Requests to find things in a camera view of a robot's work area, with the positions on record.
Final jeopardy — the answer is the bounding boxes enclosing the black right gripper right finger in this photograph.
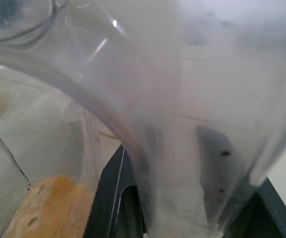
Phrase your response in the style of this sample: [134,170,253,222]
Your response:
[226,178,286,238]

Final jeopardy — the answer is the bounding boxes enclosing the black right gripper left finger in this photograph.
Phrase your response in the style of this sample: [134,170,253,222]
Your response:
[86,144,148,238]

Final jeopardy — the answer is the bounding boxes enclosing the peeled orange segments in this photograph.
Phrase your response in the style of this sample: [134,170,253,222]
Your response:
[8,174,97,238]

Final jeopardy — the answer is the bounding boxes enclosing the clear ribbed glass plate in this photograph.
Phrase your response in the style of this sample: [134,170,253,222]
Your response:
[0,65,125,238]

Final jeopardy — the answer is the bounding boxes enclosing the clear blender jar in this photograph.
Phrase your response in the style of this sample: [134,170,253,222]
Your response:
[0,0,286,238]

